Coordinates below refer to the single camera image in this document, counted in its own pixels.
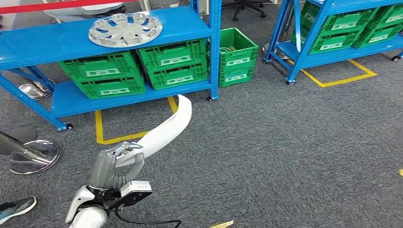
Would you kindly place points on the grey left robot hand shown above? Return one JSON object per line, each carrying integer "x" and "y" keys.
{"x": 107, "y": 166}

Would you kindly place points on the white curved plastic part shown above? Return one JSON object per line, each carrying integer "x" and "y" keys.
{"x": 170, "y": 126}

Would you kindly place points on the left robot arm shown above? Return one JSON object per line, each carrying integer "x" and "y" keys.
{"x": 88, "y": 217}

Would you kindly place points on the blue metal shelf rack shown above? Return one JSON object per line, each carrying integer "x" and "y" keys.
{"x": 302, "y": 58}
{"x": 63, "y": 41}

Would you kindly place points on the person's shoe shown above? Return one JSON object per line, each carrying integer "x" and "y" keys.
{"x": 15, "y": 207}

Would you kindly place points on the chrome stanchion base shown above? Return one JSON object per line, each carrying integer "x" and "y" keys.
{"x": 270, "y": 50}
{"x": 34, "y": 89}

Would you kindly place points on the silver wheel hubcap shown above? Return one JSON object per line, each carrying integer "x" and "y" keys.
{"x": 124, "y": 30}

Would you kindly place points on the person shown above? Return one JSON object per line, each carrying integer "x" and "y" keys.
{"x": 78, "y": 11}

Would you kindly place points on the red barrier belt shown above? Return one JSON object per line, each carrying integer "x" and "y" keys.
{"x": 47, "y": 6}

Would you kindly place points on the black office chair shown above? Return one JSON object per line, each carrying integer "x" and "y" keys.
{"x": 244, "y": 4}

